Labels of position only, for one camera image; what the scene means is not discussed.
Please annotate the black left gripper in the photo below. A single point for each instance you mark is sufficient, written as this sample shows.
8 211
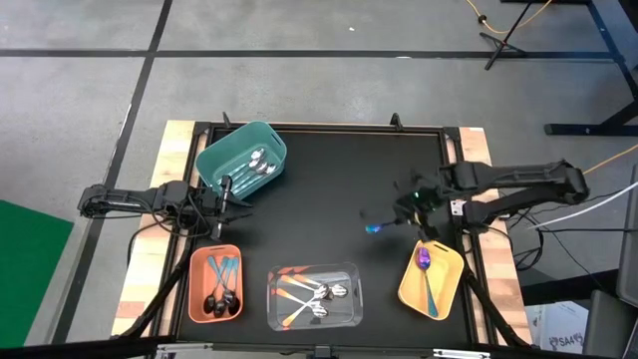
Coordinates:
217 202

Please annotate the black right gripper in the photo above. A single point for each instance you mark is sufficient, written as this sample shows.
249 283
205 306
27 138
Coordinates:
423 199

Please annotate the iridescent rainbow spoon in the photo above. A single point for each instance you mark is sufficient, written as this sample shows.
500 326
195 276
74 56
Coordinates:
423 259
372 229

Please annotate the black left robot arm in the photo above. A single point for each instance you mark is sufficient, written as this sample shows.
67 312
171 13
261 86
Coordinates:
129 199

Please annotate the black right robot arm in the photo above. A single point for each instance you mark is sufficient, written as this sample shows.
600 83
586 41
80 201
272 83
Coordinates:
518 182

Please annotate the teal plastic bin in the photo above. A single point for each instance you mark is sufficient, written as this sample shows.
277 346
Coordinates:
224 159

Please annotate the yellow plastic bin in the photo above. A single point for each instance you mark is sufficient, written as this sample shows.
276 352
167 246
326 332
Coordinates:
448 279

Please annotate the orange plastic bin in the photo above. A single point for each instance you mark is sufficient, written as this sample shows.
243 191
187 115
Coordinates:
197 279

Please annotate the clear plastic bin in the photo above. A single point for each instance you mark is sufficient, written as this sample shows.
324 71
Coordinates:
349 316

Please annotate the black diagonal strut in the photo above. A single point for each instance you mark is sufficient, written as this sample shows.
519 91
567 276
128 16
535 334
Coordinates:
493 314
159 299

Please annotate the white cardboard box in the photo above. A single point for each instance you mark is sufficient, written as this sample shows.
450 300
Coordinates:
558 324

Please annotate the black tripod stand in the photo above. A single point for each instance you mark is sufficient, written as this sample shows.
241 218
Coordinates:
503 42

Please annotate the long black crossbar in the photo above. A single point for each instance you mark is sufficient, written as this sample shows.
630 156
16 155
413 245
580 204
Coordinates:
75 348

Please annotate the green floor mat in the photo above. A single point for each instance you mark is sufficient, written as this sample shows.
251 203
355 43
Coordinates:
30 274

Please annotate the black chair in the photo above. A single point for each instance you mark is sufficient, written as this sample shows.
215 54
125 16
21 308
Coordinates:
613 324

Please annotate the silver metal bracket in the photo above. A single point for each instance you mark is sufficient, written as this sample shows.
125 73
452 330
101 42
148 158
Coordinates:
457 207

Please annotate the black frame clamp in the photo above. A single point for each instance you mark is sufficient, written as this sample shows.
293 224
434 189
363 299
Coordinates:
226 120
396 120

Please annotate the black desk frame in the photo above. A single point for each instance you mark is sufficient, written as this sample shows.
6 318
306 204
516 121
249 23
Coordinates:
573 129

